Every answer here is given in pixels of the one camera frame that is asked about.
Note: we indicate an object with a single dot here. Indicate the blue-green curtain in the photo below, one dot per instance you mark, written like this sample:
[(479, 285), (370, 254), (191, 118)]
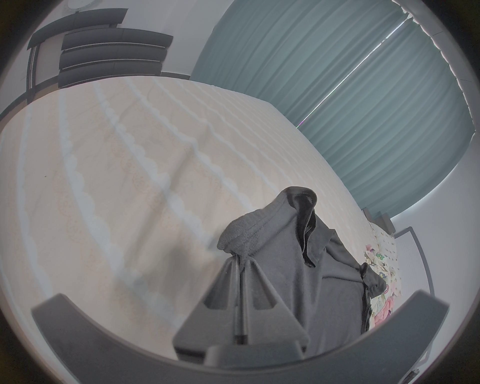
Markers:
[(281, 48), (393, 131)]

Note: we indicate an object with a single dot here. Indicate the bed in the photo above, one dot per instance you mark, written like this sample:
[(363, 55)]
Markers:
[(112, 168)]

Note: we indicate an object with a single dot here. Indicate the round mirror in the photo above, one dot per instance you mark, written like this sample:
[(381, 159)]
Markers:
[(84, 4)]

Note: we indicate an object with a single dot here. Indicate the black dressing table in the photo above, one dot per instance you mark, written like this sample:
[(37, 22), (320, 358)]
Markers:
[(75, 20)]

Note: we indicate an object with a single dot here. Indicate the white printed pillow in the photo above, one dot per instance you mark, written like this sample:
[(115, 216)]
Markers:
[(386, 238)]

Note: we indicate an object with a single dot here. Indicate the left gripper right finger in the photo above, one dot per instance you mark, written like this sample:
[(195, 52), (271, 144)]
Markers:
[(270, 322)]

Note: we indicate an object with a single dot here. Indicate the black T-shirt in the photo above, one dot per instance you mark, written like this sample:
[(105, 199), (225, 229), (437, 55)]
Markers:
[(292, 285)]

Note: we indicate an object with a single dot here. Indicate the white printed pyjama top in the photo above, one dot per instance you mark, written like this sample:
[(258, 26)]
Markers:
[(384, 272)]

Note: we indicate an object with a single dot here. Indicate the grey bedside table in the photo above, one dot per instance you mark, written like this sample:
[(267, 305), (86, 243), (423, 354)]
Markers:
[(377, 219)]

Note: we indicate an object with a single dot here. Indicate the pink garment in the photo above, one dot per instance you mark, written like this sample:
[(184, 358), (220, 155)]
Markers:
[(382, 313)]

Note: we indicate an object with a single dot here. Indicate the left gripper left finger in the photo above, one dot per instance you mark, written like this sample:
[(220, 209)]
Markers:
[(217, 318)]

